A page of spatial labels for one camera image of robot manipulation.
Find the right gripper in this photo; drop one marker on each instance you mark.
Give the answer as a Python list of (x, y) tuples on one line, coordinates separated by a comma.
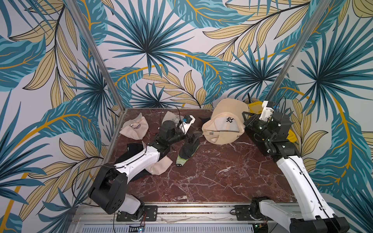
[(252, 123)]

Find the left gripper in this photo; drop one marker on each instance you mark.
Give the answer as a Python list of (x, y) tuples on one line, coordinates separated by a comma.
[(193, 139)]

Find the tan khaki cap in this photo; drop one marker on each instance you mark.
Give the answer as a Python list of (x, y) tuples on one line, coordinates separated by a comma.
[(226, 123)]

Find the white perforated cap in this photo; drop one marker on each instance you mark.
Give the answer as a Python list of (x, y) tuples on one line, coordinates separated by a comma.
[(172, 117)]

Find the cream Colorado cap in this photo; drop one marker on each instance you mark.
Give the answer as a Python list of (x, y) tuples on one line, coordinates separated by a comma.
[(155, 159)]

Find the navy black cap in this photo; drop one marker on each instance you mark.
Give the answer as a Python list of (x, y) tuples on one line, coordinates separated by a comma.
[(132, 150)]

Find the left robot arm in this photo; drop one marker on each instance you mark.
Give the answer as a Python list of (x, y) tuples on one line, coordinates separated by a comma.
[(109, 190)]

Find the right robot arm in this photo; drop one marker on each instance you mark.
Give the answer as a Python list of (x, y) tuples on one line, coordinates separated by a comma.
[(316, 216)]

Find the green black cap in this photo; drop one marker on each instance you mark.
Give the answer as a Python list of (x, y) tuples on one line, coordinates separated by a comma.
[(188, 150)]

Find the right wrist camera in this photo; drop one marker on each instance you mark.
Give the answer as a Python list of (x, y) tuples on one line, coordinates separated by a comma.
[(267, 111)]

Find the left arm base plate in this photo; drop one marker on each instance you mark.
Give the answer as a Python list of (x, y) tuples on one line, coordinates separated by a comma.
[(145, 212)]

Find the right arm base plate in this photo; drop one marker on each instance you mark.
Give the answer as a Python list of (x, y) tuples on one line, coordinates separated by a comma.
[(247, 212)]

